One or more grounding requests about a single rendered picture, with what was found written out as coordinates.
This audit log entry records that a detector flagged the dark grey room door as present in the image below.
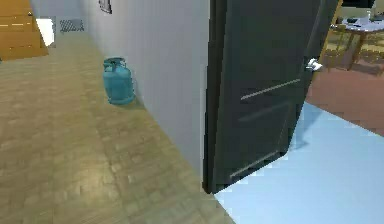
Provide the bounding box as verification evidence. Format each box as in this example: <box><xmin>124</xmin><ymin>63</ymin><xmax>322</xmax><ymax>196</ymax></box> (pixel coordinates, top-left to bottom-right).
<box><xmin>202</xmin><ymin>0</ymin><xmax>340</xmax><ymax>195</ymax></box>

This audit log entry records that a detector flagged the teal gas cylinder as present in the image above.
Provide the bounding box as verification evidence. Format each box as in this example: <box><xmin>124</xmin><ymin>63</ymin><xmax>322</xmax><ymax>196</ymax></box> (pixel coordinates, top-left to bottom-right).
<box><xmin>102</xmin><ymin>56</ymin><xmax>136</xmax><ymax>106</ymax></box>

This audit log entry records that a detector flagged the grey mesh basket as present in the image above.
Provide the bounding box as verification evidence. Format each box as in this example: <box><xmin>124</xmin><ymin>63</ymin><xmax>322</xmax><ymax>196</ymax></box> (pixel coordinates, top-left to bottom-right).
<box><xmin>59</xmin><ymin>18</ymin><xmax>85</xmax><ymax>34</ymax></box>

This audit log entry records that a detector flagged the wooden table with pale top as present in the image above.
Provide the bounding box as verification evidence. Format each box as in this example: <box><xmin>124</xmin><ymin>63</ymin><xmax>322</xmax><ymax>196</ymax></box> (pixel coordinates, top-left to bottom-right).
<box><xmin>324</xmin><ymin>12</ymin><xmax>384</xmax><ymax>72</ymax></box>

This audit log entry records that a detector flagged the silver door handle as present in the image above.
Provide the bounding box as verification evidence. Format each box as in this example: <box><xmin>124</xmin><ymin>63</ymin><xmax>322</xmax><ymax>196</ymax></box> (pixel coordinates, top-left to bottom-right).
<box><xmin>305</xmin><ymin>57</ymin><xmax>324</xmax><ymax>73</ymax></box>

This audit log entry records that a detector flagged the dark framed wall picture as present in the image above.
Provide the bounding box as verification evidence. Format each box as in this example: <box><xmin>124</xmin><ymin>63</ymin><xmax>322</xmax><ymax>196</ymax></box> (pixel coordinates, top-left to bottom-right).
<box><xmin>98</xmin><ymin>0</ymin><xmax>113</xmax><ymax>15</ymax></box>

